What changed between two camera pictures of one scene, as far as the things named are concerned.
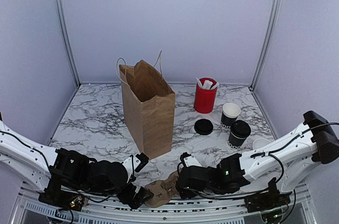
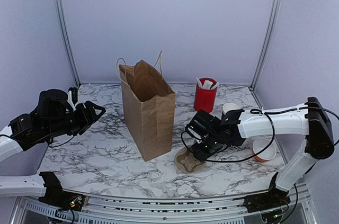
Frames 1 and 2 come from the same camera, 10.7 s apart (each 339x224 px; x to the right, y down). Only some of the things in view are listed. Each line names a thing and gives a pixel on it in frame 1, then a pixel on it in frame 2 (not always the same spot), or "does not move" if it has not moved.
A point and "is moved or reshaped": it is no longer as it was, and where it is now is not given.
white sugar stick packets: x=207 y=84 does not move
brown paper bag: x=150 y=104 does not move
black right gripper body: x=183 y=190 -> x=213 y=146
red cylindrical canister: x=205 y=99 does not move
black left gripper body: x=125 y=196 -> x=76 y=124
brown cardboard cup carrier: x=163 y=190 is moved or reshaped
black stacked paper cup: x=230 y=112 does not move
